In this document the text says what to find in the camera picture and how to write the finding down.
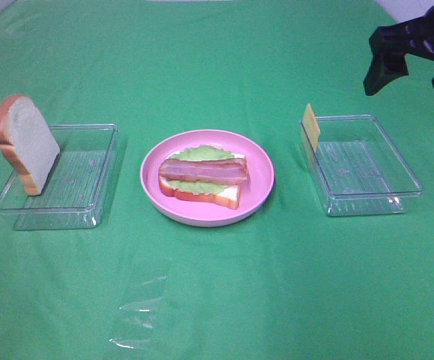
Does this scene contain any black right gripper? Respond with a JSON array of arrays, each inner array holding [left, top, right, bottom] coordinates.
[[364, 5, 434, 96]]

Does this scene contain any yellow cheese slice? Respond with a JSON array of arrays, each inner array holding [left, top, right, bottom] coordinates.
[[302, 103, 321, 152]]

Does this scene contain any bacon strip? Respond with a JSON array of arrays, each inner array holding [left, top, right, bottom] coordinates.
[[159, 158, 248, 185], [202, 157, 247, 169]]

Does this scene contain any bread slice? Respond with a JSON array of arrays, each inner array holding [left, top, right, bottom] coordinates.
[[0, 94, 60, 196], [158, 153, 249, 210]]

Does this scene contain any green lettuce leaf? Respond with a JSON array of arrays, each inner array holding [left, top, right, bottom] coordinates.
[[160, 145, 238, 194]]

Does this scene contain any right clear plastic tray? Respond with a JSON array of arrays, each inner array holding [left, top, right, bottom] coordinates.
[[300, 115, 423, 217]]

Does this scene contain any clear plastic tray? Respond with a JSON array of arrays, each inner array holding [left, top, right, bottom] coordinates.
[[300, 115, 423, 217], [0, 124, 122, 230]]

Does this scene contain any green tablecloth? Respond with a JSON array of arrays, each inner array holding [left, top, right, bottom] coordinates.
[[0, 1, 434, 359]]

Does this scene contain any pink round plate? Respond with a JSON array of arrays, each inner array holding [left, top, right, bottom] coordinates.
[[140, 129, 274, 227]]

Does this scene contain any left clear plastic tray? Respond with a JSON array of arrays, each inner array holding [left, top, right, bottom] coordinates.
[[0, 124, 122, 230]]

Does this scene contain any clear tape patch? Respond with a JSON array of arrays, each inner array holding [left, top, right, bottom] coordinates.
[[109, 258, 171, 358]]

